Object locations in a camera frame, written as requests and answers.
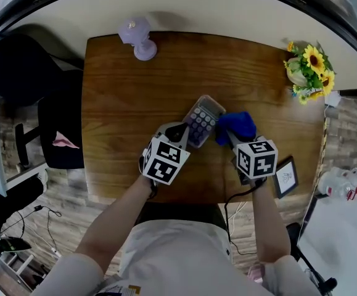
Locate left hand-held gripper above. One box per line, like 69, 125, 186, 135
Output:
139, 121, 191, 187

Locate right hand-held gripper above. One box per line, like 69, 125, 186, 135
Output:
227, 130, 279, 186

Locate purple calculator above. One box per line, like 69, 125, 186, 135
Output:
183, 94, 226, 149

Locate blue cloth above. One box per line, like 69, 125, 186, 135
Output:
215, 111, 257, 146

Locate person's right forearm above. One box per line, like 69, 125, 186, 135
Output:
251, 179, 291, 263

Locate person's left forearm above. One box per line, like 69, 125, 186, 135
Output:
75, 175, 153, 274

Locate clear plastic bottles pack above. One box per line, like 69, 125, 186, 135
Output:
317, 163, 357, 200

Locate white power adapter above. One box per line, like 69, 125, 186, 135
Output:
324, 90, 342, 108

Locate purple table lamp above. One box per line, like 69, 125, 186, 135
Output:
118, 16, 158, 62

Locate sunflower bouquet in vase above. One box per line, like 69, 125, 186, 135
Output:
283, 41, 336, 105

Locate pink paper piece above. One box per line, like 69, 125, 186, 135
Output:
52, 131, 80, 150

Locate white side table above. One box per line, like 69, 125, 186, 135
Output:
297, 192, 357, 296

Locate person's white shirt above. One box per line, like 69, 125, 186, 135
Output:
29, 220, 322, 296

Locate black office chair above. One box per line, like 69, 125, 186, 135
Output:
0, 33, 85, 170

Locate black picture frame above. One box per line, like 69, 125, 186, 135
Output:
271, 155, 299, 199

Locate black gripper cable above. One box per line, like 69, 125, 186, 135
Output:
224, 177, 268, 256

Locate white cable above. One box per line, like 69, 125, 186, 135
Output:
229, 200, 248, 237

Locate black floor cable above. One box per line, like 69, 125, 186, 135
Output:
0, 205, 62, 258

